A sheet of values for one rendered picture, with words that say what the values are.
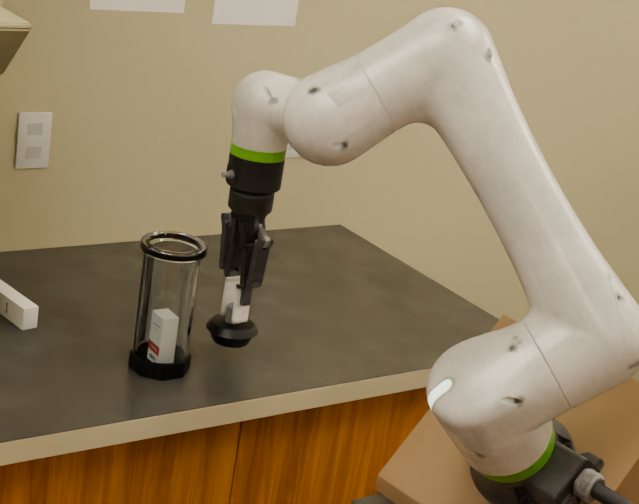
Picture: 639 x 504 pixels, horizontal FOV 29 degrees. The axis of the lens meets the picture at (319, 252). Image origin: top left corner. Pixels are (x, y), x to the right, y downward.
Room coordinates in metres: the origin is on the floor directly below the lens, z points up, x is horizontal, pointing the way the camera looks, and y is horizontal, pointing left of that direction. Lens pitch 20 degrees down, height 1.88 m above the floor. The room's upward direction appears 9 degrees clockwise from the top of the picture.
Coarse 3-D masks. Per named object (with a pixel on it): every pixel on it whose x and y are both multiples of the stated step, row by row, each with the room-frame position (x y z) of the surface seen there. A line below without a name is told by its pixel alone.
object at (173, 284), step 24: (144, 240) 1.90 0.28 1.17; (168, 240) 1.95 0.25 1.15; (192, 240) 1.94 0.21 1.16; (144, 264) 1.89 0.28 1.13; (168, 264) 1.86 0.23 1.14; (192, 264) 1.88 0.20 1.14; (144, 288) 1.88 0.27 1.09; (168, 288) 1.87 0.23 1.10; (192, 288) 1.89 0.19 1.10; (144, 312) 1.88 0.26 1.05; (168, 312) 1.87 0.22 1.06; (192, 312) 1.90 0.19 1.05; (144, 336) 1.87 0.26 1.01; (168, 336) 1.87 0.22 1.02; (168, 360) 1.87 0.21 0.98
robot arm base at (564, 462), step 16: (560, 432) 1.56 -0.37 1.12; (560, 448) 1.51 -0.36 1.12; (560, 464) 1.49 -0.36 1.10; (576, 464) 1.48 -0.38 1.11; (592, 464) 1.49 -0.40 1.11; (480, 480) 1.53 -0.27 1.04; (528, 480) 1.48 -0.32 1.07; (544, 480) 1.47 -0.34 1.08; (560, 480) 1.47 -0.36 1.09; (576, 480) 1.47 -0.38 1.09; (592, 480) 1.46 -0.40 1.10; (496, 496) 1.51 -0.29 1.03; (512, 496) 1.50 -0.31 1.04; (528, 496) 1.51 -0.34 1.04; (544, 496) 1.46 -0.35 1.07; (560, 496) 1.45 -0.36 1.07; (576, 496) 1.47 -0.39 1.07; (592, 496) 1.46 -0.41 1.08; (608, 496) 1.45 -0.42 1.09
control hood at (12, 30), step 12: (0, 12) 1.82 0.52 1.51; (0, 24) 1.75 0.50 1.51; (12, 24) 1.76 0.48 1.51; (24, 24) 1.78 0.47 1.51; (0, 36) 1.76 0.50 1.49; (12, 36) 1.77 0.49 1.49; (24, 36) 1.79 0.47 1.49; (0, 48) 1.79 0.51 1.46; (12, 48) 1.80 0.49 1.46; (0, 60) 1.81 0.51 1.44; (0, 72) 1.84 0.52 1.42
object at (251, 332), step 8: (232, 304) 1.99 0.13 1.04; (208, 320) 2.00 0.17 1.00; (216, 320) 1.98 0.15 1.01; (224, 320) 1.99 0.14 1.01; (248, 320) 2.01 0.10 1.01; (208, 328) 1.97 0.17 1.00; (216, 328) 1.96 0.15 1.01; (224, 328) 1.96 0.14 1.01; (232, 328) 1.96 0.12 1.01; (240, 328) 1.97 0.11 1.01; (248, 328) 1.97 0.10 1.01; (256, 328) 1.99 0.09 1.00; (216, 336) 1.96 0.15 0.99; (224, 336) 1.95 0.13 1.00; (232, 336) 1.95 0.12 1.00; (240, 336) 1.95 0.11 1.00; (248, 336) 1.96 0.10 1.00; (224, 344) 1.96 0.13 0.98; (232, 344) 1.96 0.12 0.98; (240, 344) 1.96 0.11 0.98
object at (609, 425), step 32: (512, 320) 1.77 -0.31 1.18; (576, 416) 1.60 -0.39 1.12; (608, 416) 1.58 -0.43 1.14; (416, 448) 1.64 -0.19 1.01; (448, 448) 1.62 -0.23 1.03; (576, 448) 1.56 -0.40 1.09; (608, 448) 1.54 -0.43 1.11; (384, 480) 1.62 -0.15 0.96; (416, 480) 1.60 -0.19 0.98; (448, 480) 1.58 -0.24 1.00; (608, 480) 1.51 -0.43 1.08
